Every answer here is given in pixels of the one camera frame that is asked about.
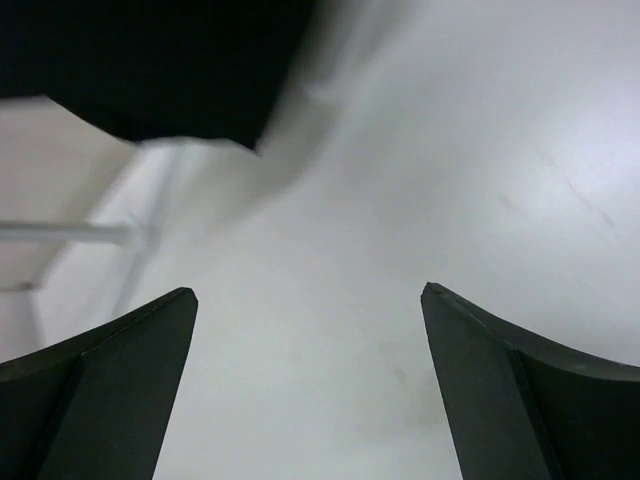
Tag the black trousers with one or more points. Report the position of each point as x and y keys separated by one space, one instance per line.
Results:
x=148 y=70

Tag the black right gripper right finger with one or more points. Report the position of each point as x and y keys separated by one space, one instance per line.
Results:
x=521 y=406

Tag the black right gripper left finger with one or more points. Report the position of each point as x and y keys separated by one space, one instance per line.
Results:
x=97 y=405

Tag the white clothes rack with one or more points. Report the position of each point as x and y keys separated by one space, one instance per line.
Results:
x=137 y=238

